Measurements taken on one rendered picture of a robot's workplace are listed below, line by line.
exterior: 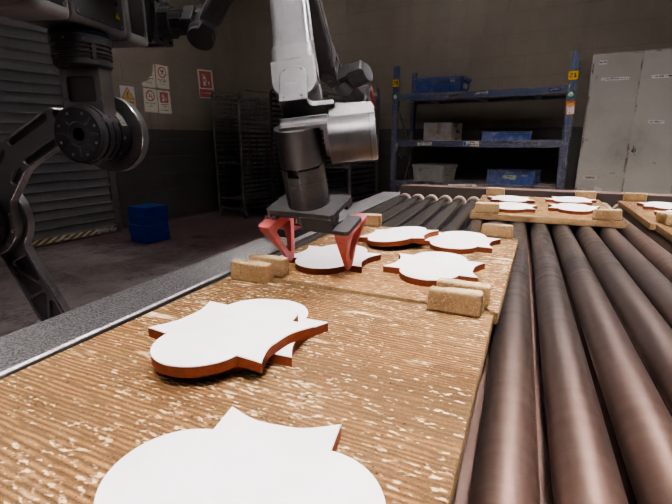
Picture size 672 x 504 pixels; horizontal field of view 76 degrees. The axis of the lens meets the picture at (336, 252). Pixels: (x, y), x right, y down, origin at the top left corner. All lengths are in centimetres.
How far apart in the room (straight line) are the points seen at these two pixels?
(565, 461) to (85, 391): 35
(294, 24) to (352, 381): 49
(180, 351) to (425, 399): 20
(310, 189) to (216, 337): 24
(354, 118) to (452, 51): 533
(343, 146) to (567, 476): 39
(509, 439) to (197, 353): 24
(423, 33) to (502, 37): 94
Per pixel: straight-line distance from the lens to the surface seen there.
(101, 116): 126
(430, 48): 594
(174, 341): 40
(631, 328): 63
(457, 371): 38
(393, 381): 36
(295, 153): 54
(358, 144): 53
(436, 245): 76
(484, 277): 63
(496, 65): 571
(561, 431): 38
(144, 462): 29
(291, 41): 64
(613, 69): 505
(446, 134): 518
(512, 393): 40
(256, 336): 39
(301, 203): 56
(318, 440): 28
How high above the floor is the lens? 112
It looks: 15 degrees down
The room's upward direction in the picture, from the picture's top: straight up
